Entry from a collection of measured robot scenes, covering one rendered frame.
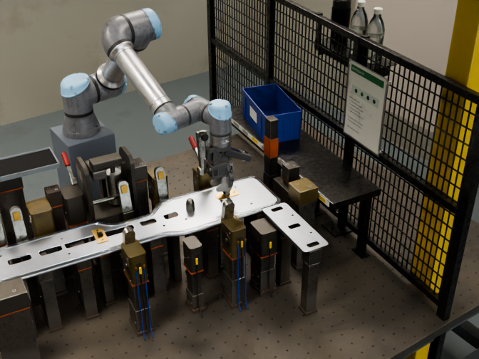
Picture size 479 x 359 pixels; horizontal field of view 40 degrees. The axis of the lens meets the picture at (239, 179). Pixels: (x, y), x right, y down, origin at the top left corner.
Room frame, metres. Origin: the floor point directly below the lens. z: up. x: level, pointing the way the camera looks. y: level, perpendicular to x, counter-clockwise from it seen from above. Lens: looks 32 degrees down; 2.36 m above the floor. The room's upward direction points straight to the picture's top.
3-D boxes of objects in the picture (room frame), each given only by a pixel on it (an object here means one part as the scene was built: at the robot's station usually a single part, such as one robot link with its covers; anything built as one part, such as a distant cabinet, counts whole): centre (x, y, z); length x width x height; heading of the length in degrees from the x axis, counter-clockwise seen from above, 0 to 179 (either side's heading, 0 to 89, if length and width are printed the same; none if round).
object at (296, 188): (2.07, -0.24, 0.88); 0.08 x 0.08 x 0.36; 28
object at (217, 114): (2.01, 0.07, 1.37); 0.09 x 0.08 x 0.11; 43
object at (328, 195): (2.43, -0.22, 1.02); 0.90 x 0.22 x 0.03; 28
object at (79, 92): (2.44, 0.64, 1.27); 0.13 x 0.12 x 0.14; 133
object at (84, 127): (2.44, 0.65, 1.15); 0.15 x 0.15 x 0.10
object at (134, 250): (1.70, 0.34, 0.87); 0.12 x 0.07 x 0.35; 28
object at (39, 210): (1.92, 0.70, 0.89); 0.12 x 0.08 x 0.38; 28
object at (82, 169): (2.07, 0.49, 0.95); 0.18 x 0.13 x 0.49; 118
